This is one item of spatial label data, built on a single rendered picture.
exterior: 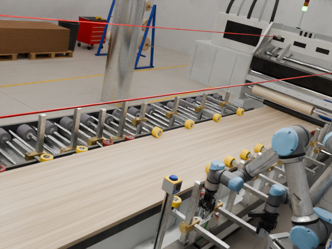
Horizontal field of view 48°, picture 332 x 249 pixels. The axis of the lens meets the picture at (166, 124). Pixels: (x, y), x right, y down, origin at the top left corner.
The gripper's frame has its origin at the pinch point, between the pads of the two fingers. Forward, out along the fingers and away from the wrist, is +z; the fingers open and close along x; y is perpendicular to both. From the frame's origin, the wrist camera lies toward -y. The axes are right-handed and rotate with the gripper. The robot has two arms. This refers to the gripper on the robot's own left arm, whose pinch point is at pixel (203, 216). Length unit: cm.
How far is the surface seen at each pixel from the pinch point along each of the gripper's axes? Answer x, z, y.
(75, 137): -109, 1, -37
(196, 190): -7.6, -13.5, -0.4
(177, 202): -18.1, 2.9, -8.8
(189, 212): -8.3, 1.3, -0.6
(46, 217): -69, 4, 47
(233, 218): 15.5, 8.2, -23.1
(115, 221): -39.7, 3.6, 28.8
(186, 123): -53, -2, -131
